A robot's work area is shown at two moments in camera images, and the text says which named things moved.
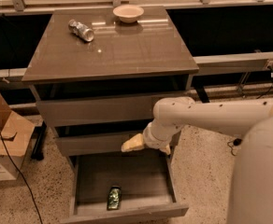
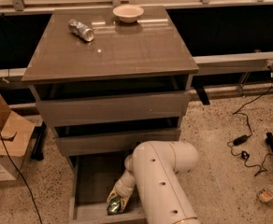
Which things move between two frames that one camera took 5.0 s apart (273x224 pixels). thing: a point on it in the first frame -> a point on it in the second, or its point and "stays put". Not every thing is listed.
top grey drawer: (97, 111) stays put
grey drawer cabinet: (97, 73) stays put
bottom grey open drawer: (147, 188) stays put
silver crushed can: (83, 32) stays put
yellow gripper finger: (167, 149) -> (123, 202)
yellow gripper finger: (134, 143) -> (112, 194)
